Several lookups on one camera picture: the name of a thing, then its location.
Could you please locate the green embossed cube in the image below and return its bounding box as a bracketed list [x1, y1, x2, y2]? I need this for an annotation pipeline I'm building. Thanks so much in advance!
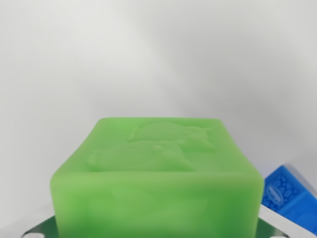
[50, 117, 265, 238]

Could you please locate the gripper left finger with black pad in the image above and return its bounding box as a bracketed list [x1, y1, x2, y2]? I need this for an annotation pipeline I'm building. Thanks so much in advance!
[21, 214, 59, 238]

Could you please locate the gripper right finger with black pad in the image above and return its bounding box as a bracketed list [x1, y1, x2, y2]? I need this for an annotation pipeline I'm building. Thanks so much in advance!
[256, 204, 317, 238]

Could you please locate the blue embossed cube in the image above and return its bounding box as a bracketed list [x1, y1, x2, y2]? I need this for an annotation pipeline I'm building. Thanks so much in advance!
[262, 164, 317, 234]

